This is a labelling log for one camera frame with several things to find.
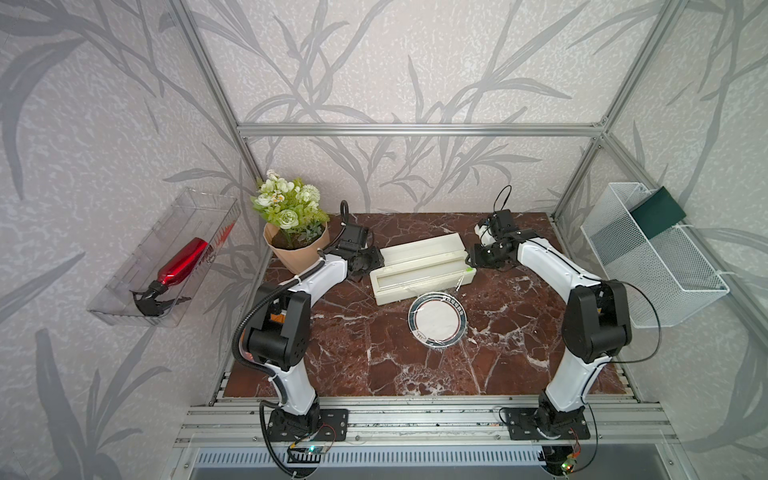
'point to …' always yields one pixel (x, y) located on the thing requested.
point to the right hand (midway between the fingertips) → (471, 258)
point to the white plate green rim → (437, 320)
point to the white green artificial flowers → (289, 205)
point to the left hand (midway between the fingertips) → (380, 259)
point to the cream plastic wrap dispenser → (418, 267)
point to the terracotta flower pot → (297, 247)
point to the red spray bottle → (180, 267)
